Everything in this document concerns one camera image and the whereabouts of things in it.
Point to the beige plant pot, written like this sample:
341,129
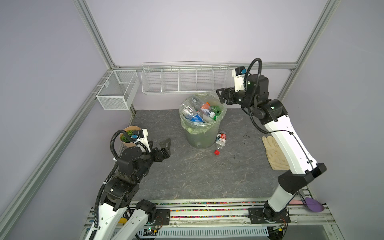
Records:
134,128

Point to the red label cola bottle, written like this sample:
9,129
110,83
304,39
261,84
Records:
221,141

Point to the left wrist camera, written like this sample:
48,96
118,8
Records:
140,138

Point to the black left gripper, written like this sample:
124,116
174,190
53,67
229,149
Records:
160,157

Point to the green bagged waste bin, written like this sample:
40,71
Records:
202,135

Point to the white mesh side basket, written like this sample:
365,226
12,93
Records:
119,90

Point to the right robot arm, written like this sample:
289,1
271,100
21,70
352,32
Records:
270,117

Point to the orange label bottle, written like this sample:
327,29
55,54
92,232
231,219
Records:
206,106

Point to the right aluminium frame post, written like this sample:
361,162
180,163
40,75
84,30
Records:
321,24

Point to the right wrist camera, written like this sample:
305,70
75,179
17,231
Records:
238,75

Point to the beige wooden brush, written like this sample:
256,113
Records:
274,154

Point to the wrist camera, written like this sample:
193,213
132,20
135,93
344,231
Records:
140,138
238,75

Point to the crushed green bottle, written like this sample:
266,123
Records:
217,110

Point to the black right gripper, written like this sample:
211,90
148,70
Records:
227,93

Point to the blue label bottle white cap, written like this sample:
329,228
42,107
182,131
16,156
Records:
191,114

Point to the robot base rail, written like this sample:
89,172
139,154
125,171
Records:
238,217

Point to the aluminium frame corner post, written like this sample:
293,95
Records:
87,18

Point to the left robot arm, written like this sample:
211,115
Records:
114,219

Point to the green artificial plant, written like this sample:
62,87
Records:
127,138

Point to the purple pink tool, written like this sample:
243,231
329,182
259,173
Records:
310,203

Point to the clear bottle blue cap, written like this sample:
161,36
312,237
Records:
197,103

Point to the white wire wall basket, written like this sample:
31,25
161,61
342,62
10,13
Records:
185,77

